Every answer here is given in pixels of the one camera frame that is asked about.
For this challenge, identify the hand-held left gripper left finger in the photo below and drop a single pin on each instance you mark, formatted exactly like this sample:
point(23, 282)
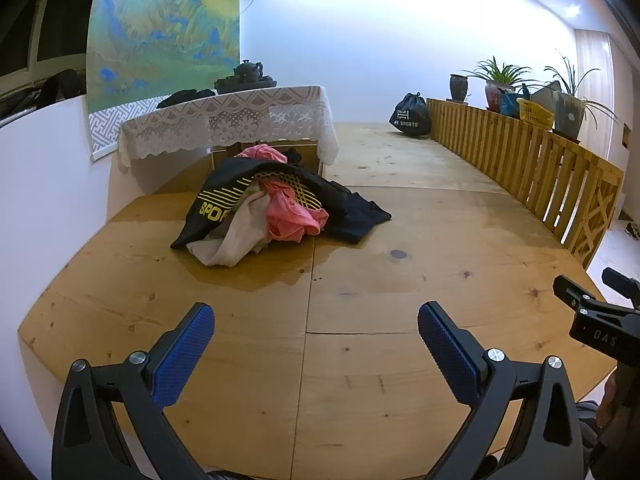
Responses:
point(185, 350)

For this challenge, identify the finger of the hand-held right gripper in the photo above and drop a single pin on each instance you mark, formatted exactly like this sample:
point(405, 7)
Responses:
point(572, 291)
point(620, 281)

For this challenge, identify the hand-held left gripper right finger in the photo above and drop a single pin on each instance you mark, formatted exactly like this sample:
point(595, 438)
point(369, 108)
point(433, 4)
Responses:
point(450, 355)

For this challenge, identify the black shirt with yellow print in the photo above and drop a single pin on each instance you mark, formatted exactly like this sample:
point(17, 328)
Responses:
point(225, 180)

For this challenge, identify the person's right hand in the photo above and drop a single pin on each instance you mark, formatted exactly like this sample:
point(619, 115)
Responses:
point(607, 400)

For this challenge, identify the dark shoe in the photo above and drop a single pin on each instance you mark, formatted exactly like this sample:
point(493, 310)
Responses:
point(632, 231)

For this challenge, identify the person's grey pants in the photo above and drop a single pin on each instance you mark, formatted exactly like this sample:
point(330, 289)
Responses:
point(587, 420)

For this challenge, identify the beige garment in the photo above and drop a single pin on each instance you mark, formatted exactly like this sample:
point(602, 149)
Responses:
point(235, 240)

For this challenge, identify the wooden railing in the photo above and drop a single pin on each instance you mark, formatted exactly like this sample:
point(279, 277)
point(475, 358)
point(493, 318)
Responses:
point(500, 145)

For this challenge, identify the pink garment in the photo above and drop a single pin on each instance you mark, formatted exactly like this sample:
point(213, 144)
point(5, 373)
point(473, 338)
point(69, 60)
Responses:
point(285, 215)

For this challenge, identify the potted plant in grey pot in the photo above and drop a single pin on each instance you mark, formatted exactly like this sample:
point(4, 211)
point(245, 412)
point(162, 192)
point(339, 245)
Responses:
point(569, 115)

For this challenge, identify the yellow plastic basket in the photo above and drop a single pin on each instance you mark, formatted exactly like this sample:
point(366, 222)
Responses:
point(535, 115)

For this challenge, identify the blue plastic container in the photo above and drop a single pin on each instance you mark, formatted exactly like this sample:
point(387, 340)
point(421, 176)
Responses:
point(510, 105)

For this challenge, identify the silver laptop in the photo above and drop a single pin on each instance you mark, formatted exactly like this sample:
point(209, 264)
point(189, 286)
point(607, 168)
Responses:
point(546, 94)

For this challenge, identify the potted plant in red pot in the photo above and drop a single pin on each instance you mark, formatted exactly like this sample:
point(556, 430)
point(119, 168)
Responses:
point(495, 95)

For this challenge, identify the beige curtain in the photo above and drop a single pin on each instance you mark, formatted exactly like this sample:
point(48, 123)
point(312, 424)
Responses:
point(592, 60)

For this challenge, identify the dark ceramic vase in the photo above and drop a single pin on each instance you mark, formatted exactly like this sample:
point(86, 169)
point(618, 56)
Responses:
point(459, 87)

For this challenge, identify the white lace tablecloth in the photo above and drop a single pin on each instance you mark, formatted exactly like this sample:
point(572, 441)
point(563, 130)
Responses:
point(225, 115)

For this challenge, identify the dark cloth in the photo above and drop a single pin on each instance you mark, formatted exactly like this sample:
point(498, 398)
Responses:
point(185, 97)

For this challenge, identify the dark tea tray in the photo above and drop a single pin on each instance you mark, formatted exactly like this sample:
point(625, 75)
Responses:
point(245, 86)

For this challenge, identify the dark teapot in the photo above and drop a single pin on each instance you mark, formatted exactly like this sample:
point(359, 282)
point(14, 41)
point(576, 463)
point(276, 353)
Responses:
point(248, 70)

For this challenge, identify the dark clothing pile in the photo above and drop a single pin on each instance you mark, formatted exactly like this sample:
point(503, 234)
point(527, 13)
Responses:
point(60, 87)

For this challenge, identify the dark window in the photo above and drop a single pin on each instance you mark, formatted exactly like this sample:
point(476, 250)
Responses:
point(45, 20)

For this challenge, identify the landscape wall hanging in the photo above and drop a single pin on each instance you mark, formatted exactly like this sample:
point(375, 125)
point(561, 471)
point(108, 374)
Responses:
point(160, 25)

